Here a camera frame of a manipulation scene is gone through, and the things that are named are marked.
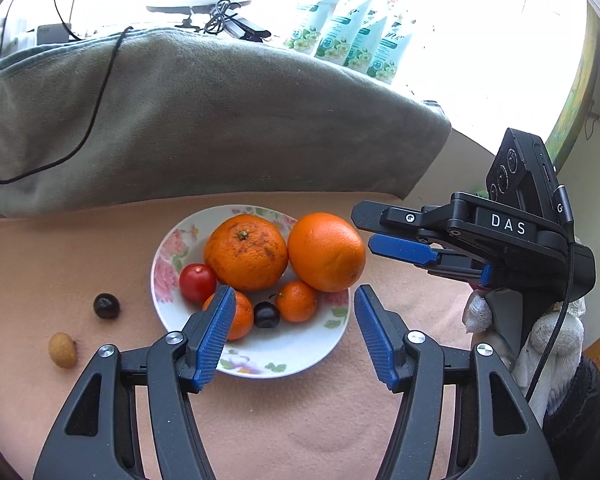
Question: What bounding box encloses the smooth large orange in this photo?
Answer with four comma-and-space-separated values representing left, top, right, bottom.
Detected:
287, 212, 366, 292

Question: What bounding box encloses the brown longan fruit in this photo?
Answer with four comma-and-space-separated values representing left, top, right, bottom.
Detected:
47, 332, 78, 370

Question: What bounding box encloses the small mandarin with stem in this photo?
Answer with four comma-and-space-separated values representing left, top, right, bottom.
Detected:
275, 281, 318, 323

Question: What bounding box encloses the dark plum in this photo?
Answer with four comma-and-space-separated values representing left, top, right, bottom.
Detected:
93, 292, 121, 320
253, 301, 280, 330

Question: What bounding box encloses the rough large orange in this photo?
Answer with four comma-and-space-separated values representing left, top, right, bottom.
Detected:
204, 214, 288, 292

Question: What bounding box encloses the small round mandarin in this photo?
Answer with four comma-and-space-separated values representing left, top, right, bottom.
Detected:
227, 292, 254, 341

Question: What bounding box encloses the red cherry tomato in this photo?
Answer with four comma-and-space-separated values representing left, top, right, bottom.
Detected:
178, 263, 216, 304

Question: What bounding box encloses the right gloved hand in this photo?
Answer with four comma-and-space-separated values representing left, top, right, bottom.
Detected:
462, 288, 586, 426

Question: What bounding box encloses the pink table blanket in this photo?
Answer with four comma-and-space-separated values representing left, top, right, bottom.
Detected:
0, 190, 481, 480

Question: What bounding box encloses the floral ceramic plate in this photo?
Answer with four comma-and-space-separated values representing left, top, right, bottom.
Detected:
149, 205, 351, 379

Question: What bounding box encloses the teal refill pouch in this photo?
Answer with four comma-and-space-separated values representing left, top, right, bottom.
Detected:
344, 10, 388, 74
282, 0, 340, 55
366, 20, 416, 84
314, 0, 373, 66

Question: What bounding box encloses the grey folded blanket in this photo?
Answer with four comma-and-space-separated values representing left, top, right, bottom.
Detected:
0, 28, 451, 218

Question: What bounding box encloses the black power adapter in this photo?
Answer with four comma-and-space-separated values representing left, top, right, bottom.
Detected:
36, 24, 71, 46

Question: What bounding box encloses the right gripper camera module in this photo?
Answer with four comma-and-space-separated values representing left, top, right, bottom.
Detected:
486, 128, 574, 226

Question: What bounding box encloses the black cable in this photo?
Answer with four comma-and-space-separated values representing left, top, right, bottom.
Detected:
0, 0, 134, 187

